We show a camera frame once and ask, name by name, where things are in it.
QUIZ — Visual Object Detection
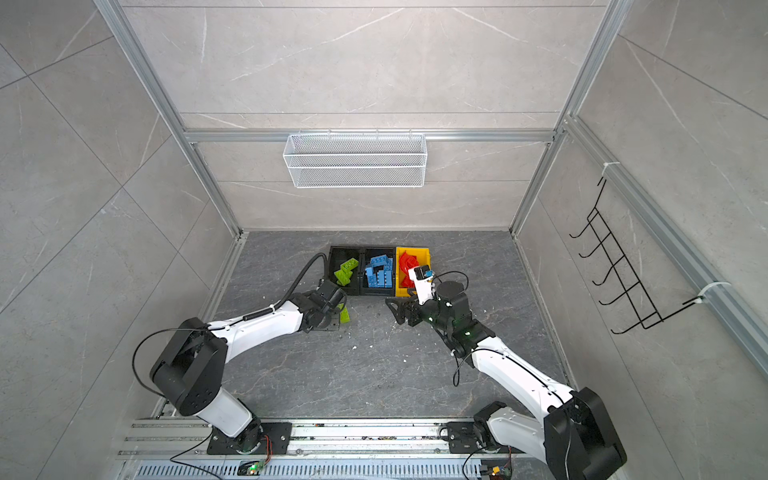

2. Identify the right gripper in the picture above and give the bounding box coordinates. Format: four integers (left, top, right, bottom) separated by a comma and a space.
387, 285, 456, 336

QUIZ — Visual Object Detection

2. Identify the green lego brick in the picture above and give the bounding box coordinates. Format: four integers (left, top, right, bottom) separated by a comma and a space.
339, 304, 350, 324

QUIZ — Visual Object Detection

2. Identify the green lego brick horizontal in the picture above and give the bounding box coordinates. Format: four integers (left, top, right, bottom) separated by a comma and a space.
334, 268, 352, 286

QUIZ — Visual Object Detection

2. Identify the red lego brick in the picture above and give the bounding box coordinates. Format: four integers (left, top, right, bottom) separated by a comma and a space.
399, 251, 420, 289

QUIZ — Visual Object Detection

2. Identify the green lego brick side-lying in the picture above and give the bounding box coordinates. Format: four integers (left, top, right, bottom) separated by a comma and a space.
341, 258, 359, 271

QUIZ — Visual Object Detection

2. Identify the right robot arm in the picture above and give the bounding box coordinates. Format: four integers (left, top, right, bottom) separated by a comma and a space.
385, 281, 627, 479

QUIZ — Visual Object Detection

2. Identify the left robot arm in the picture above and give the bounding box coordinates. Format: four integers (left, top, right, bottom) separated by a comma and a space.
149, 282, 347, 454

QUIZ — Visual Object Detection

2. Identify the left black bin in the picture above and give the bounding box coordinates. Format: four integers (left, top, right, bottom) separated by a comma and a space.
327, 246, 363, 296

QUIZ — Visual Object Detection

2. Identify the black bin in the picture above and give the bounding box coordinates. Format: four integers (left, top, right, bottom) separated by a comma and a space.
327, 246, 363, 296
360, 247, 395, 297

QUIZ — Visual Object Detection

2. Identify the yellow bin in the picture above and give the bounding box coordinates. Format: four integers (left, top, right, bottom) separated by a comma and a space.
394, 247, 431, 297

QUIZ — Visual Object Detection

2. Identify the middle black bin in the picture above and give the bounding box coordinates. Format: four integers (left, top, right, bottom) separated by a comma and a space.
360, 247, 395, 297

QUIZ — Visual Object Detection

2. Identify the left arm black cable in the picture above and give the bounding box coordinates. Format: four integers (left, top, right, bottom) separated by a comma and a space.
275, 251, 330, 310

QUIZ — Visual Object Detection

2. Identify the white wire basket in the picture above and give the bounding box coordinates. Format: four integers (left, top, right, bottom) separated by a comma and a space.
283, 133, 428, 189

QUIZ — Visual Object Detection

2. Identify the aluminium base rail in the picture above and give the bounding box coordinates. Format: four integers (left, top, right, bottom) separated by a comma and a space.
115, 417, 552, 479

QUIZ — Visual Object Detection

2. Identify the black wire hook rack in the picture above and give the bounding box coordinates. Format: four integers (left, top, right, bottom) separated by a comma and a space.
569, 177, 705, 335

